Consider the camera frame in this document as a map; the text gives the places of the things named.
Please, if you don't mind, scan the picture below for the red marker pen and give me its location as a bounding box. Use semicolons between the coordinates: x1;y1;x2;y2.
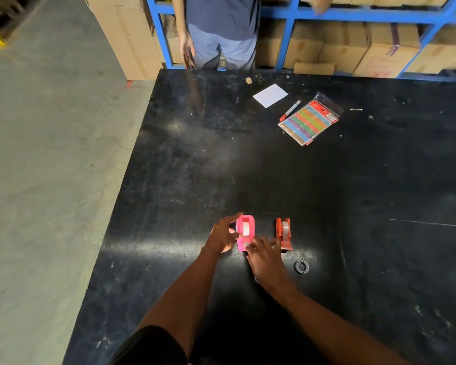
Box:
279;99;302;123

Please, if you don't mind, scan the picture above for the packet of colourful strips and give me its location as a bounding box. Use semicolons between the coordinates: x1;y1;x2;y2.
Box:
277;92;345;147

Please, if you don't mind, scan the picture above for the person's left hand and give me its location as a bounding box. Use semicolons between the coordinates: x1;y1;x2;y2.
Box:
203;213;244;257

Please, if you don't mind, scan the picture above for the person's left forearm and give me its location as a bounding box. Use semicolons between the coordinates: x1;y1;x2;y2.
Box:
136;250;219;358

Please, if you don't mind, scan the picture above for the person's right hand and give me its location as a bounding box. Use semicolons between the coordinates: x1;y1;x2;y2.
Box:
245;237;290;295

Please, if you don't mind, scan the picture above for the white paper card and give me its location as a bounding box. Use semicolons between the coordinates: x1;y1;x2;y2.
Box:
253;84;289;108

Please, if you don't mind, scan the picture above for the person's right forearm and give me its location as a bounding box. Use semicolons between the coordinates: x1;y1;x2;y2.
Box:
272;280;413;365

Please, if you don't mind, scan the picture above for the pink tape dispenser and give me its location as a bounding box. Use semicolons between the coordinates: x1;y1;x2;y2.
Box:
235;215;256;252

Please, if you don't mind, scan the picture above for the blue metal shelf rack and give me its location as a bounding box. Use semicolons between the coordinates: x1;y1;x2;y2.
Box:
146;0;456;82

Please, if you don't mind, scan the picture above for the large cardboard box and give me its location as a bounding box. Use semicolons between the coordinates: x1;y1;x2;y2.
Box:
84;0;165;81

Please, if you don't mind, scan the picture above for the orange tape dispenser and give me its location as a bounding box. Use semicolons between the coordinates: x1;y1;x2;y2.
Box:
275;218;293;253

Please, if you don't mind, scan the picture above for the row of cardboard boxes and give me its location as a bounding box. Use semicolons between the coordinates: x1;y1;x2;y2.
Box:
154;0;456;79

